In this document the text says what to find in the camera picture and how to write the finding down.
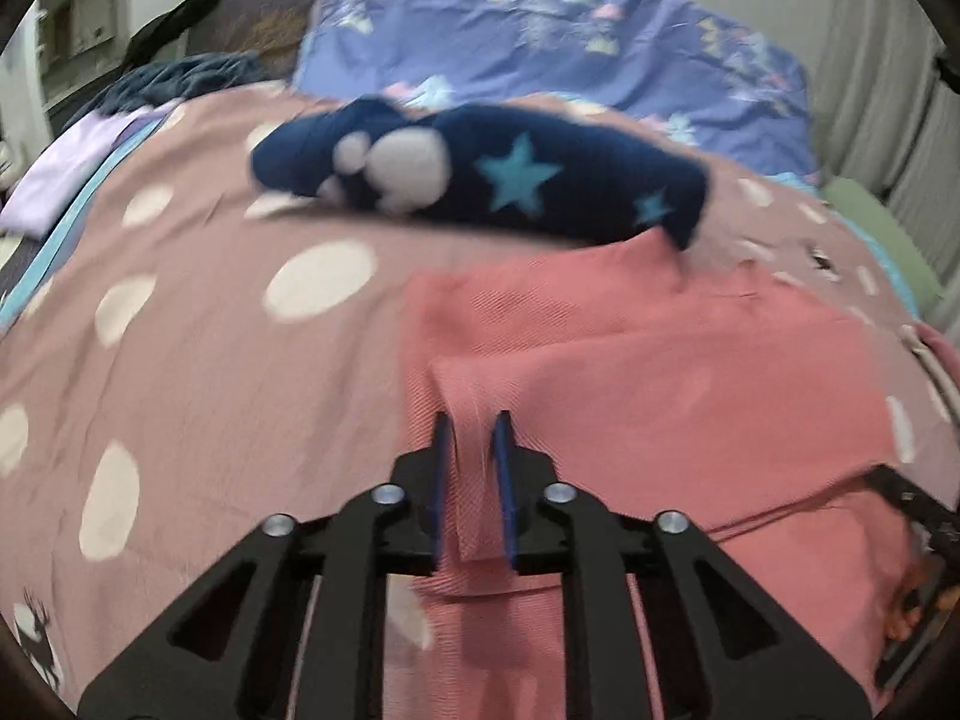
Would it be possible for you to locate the white cabinet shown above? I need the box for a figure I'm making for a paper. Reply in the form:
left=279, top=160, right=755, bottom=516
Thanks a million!
left=30, top=0, right=132, bottom=110

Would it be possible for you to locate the navy star print garment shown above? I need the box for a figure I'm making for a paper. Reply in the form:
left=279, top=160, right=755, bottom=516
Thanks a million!
left=250, top=96, right=710, bottom=250

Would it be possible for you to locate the pink knit garment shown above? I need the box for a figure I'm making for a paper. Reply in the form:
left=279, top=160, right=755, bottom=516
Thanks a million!
left=401, top=229, right=935, bottom=720

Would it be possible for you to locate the blue printed quilt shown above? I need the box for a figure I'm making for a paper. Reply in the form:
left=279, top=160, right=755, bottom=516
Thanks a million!
left=291, top=0, right=818, bottom=188

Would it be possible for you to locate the pink cloth with white cord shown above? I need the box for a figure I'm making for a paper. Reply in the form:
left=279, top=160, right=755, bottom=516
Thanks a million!
left=900, top=322, right=960, bottom=421

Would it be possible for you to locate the black strap bag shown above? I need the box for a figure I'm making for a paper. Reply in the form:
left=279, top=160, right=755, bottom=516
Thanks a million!
left=124, top=0, right=256, bottom=65

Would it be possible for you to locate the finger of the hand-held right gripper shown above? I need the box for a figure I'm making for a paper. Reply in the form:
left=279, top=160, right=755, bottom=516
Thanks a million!
left=862, top=466, right=955, bottom=545

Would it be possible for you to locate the brown printed pillow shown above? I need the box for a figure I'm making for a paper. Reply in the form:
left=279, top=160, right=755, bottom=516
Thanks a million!
left=202, top=0, right=327, bottom=83

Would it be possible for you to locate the grey-blue crumpled cloth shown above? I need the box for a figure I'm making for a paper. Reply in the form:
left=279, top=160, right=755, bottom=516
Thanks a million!
left=64, top=52, right=290, bottom=128

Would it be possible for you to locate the pink polka dot blanket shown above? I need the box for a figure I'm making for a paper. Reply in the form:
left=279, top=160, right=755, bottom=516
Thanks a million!
left=0, top=82, right=960, bottom=720

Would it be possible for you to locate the light blue bedsheet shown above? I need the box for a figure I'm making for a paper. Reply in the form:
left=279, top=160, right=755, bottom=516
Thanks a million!
left=0, top=120, right=151, bottom=335

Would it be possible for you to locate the grey curtain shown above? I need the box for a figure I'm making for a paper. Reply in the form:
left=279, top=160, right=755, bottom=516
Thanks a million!
left=802, top=0, right=960, bottom=218

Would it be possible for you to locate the green pillow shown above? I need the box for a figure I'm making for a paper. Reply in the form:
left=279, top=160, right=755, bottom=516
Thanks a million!
left=821, top=176, right=946, bottom=316

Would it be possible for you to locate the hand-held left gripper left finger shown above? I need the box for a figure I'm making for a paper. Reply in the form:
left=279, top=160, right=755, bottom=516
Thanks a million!
left=75, top=411, right=458, bottom=720

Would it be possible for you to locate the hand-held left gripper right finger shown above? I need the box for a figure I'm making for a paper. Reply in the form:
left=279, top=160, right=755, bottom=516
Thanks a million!
left=491, top=411, right=875, bottom=720

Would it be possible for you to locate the lavender cloth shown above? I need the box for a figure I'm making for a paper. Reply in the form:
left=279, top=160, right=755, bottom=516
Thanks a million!
left=0, top=101, right=181, bottom=237

